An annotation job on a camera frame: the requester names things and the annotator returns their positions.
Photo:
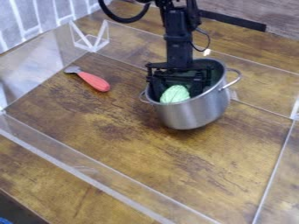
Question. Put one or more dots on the clear acrylic front barrier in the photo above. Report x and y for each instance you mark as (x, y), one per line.
(144, 198)

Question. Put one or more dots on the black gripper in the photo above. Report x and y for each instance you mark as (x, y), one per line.
(181, 70)

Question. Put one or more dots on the silver metal pot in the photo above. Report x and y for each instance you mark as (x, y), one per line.
(205, 108)

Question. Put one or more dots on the black strip on table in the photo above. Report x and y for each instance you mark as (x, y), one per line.
(234, 20)

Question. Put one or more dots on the red handled metal spatula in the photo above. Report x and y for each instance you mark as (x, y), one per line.
(96, 81)

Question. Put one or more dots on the clear acrylic corner bracket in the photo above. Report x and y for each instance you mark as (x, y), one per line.
(90, 42)

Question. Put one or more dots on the green bumpy toy vegetable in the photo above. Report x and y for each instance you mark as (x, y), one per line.
(174, 94)

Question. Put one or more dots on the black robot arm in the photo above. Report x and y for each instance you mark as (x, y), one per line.
(181, 21)

